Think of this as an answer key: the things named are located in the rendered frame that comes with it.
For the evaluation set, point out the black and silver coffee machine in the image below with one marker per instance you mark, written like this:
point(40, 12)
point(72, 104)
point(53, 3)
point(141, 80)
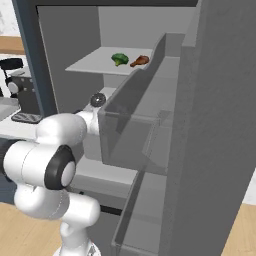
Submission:
point(23, 90)

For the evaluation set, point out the small grey door bin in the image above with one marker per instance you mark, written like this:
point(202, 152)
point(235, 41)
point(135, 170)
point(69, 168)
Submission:
point(140, 220)

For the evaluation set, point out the dark blue counter cupboards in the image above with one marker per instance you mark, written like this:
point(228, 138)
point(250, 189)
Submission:
point(6, 190)

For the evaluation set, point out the green broccoli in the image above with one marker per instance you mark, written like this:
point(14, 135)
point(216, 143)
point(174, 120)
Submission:
point(120, 59)

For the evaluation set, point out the grey fridge door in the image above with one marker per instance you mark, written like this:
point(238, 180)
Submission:
point(216, 133)

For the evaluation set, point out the grey fridge drawer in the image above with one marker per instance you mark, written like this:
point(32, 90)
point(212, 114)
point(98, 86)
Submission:
point(103, 181)

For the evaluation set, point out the grey fridge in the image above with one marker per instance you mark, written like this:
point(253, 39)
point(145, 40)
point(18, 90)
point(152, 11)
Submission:
point(71, 40)

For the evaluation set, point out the brown chicken drumstick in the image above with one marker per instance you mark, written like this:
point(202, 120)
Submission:
point(141, 60)

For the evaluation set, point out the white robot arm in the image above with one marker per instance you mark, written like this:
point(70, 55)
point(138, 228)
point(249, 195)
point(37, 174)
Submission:
point(50, 160)

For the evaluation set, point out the grey fridge shelf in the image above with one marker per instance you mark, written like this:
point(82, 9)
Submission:
point(95, 62)

